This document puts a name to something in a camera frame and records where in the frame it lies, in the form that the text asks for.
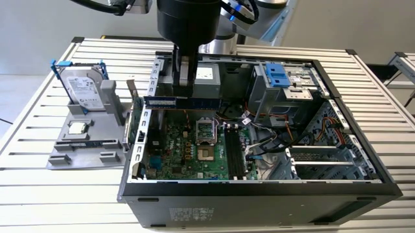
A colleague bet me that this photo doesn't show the hard disk in blue carrier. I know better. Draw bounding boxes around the hard disk in blue carrier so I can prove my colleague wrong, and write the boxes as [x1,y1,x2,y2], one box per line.
[49,59,113,115]

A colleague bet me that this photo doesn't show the silver CPU chip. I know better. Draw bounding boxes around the silver CPU chip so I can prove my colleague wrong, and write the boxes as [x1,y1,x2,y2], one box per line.
[66,122,89,135]

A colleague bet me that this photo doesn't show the CPU socket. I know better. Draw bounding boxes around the CPU socket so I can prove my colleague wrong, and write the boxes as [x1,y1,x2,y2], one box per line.
[196,145,217,163]

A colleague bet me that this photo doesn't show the grey power supply unit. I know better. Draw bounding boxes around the grey power supply unit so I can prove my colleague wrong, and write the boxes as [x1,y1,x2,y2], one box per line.
[161,62,221,117]

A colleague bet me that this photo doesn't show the power wire bundle white tags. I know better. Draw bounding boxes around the power wire bundle white tags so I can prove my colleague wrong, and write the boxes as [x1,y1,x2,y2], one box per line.
[213,104,260,127]

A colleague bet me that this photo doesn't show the black data cables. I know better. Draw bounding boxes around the black data cables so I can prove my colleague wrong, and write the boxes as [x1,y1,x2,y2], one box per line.
[249,130,313,156]

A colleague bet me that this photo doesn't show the twisted multicoloured fan wire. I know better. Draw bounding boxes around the twisted multicoloured fan wire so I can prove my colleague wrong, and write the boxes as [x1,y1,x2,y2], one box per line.
[182,109,192,130]

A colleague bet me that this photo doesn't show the black case fan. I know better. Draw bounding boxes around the black case fan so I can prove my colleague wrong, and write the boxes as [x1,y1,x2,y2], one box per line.
[150,109,168,146]

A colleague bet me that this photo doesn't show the grey parts rack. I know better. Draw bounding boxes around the grey parts rack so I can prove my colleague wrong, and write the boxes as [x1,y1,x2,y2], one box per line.
[45,81,136,170]

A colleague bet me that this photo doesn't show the thick black camera cable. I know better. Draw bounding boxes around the thick black camera cable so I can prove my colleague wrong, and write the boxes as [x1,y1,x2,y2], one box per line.
[69,0,130,16]

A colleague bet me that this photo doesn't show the grey metal disk bay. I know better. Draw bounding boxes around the grey metal disk bay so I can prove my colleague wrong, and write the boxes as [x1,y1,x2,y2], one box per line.
[284,145,368,181]

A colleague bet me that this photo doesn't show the green graphics card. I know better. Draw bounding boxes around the green graphics card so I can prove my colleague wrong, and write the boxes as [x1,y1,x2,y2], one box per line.
[122,77,145,152]

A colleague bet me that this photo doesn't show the blue plastic drive latch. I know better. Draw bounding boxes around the blue plastic drive latch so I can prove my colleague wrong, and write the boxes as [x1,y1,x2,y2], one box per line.
[264,63,289,88]

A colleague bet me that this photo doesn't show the orange red power wires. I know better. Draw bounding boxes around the orange red power wires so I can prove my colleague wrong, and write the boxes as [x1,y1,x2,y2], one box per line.
[318,116,346,149]

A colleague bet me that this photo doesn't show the black open PC case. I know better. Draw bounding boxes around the black open PC case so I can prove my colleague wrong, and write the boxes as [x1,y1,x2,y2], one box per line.
[116,50,402,229]

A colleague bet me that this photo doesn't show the black round case speaker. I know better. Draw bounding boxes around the black round case speaker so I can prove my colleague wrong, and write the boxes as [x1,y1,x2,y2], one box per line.
[225,104,244,119]

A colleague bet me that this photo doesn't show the small aluminium frame table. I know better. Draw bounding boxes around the small aluminium frame table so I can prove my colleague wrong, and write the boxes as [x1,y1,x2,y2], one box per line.
[382,51,415,89]

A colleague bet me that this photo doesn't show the black strip yellow tip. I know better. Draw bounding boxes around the black strip yellow tip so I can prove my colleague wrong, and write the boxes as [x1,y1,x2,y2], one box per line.
[100,35,162,42]

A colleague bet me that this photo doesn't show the grey metal drive cage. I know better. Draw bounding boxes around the grey metal drive cage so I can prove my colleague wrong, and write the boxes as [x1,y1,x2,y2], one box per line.
[248,62,324,122]

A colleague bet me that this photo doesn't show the silver wrist camera blue light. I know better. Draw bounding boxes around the silver wrist camera blue light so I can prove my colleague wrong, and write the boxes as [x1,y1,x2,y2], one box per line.
[221,0,257,31]

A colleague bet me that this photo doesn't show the metal socket cover frame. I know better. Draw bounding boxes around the metal socket cover frame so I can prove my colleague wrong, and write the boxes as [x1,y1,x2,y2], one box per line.
[194,116,217,145]

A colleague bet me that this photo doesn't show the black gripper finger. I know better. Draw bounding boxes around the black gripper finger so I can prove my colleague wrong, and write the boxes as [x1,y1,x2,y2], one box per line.
[172,50,197,98]

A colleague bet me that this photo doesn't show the green motherboard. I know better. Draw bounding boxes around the green motherboard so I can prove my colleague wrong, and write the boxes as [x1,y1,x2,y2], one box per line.
[141,116,260,181]

